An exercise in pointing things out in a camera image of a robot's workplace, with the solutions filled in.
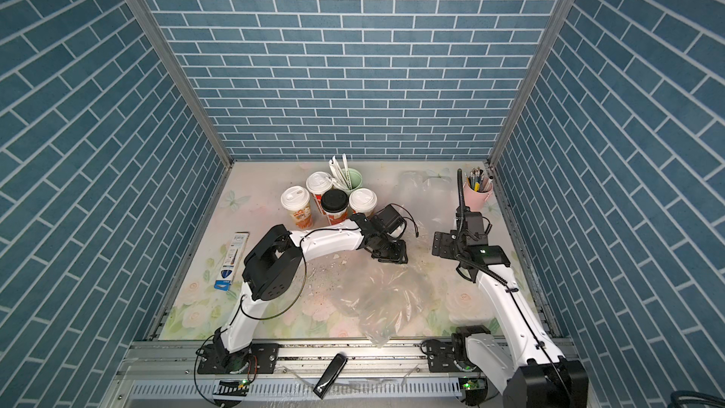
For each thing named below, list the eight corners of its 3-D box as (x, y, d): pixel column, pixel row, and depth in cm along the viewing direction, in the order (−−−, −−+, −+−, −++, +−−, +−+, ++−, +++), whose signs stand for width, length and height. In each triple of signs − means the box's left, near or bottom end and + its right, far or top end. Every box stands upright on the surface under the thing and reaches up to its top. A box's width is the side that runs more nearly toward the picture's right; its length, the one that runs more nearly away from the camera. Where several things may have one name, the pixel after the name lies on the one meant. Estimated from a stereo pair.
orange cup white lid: (292, 235, 100) (278, 204, 86) (296, 217, 105) (283, 185, 91) (315, 235, 100) (305, 204, 86) (318, 217, 105) (309, 185, 91)
